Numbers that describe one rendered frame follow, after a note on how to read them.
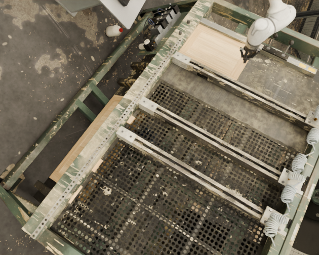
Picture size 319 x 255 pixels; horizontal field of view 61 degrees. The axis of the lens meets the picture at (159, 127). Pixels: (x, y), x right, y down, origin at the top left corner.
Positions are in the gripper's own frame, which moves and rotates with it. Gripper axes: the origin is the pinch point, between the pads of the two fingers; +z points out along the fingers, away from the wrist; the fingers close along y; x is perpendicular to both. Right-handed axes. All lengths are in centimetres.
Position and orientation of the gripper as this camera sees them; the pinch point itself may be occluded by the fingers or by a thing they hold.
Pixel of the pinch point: (245, 59)
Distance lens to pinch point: 200.5
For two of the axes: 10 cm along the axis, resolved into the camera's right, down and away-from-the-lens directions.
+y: 9.9, 1.0, -1.2
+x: 1.2, -9.7, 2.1
